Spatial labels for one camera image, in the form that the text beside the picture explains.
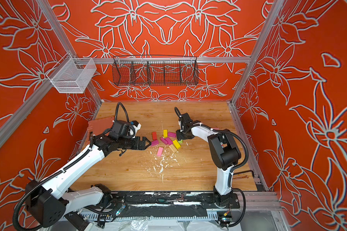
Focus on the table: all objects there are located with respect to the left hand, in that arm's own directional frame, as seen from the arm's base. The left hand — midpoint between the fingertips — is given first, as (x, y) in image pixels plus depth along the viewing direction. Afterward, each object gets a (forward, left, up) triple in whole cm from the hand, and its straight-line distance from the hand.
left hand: (145, 141), depth 77 cm
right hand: (+15, -19, -14) cm, 28 cm away
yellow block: (+16, -9, -15) cm, 24 cm away
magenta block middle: (+10, -8, -15) cm, 20 cm away
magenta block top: (+16, -13, -15) cm, 26 cm away
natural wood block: (+5, -15, -15) cm, 22 cm away
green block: (+10, -19, -15) cm, 27 cm away
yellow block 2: (+10, -16, -16) cm, 25 cm away
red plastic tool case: (+18, +41, -15) cm, 47 cm away
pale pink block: (+2, -7, -16) cm, 17 cm away
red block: (+14, -1, -16) cm, 21 cm away
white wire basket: (+37, +54, +16) cm, 67 cm away
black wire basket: (+51, +1, +13) cm, 52 cm away
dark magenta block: (+11, -11, -16) cm, 22 cm away
